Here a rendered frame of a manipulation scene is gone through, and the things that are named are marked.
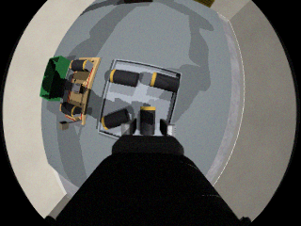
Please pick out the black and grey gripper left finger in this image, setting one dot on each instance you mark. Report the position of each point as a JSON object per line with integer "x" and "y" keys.
{"x": 129, "y": 127}

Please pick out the grey shallow tray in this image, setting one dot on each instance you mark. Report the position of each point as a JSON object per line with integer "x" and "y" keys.
{"x": 117, "y": 96}

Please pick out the green open-top box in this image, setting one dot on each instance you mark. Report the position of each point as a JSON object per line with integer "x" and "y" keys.
{"x": 57, "y": 68}

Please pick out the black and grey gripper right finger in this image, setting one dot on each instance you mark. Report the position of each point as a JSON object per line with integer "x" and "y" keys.
{"x": 167, "y": 129}

